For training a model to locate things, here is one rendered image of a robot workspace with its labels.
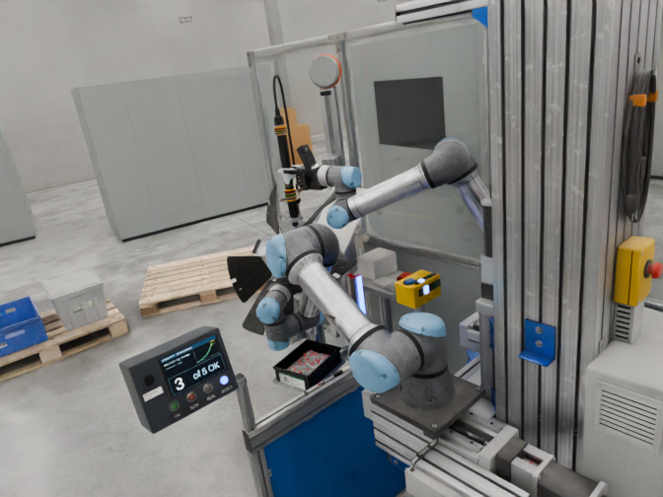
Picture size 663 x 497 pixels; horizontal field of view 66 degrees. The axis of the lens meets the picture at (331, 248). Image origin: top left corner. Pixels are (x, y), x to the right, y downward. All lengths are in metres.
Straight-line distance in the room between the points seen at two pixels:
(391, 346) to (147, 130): 6.33
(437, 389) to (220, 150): 6.49
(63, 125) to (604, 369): 13.29
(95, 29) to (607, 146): 13.39
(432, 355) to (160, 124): 6.36
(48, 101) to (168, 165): 6.81
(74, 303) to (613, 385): 4.05
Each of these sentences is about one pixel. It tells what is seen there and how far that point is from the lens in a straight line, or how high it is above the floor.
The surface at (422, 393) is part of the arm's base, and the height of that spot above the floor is 1.08.
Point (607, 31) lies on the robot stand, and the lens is 1.09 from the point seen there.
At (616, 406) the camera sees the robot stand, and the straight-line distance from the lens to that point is 1.27.
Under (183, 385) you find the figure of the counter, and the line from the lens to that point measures 1.46.
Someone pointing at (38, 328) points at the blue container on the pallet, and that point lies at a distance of 4.63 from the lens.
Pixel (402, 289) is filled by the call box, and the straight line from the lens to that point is 2.01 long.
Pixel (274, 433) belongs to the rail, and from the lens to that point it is 1.77.
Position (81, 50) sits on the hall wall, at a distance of 13.95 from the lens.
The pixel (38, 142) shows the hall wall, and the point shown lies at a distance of 13.86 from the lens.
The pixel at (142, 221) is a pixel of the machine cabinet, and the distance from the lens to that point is 7.44.
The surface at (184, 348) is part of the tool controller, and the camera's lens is 1.45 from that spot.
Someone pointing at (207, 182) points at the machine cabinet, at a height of 0.55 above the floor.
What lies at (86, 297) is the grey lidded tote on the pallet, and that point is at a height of 0.39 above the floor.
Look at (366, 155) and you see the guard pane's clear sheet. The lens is 2.68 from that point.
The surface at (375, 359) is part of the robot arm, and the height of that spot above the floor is 1.25.
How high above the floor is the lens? 1.91
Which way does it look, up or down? 20 degrees down
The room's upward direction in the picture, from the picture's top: 8 degrees counter-clockwise
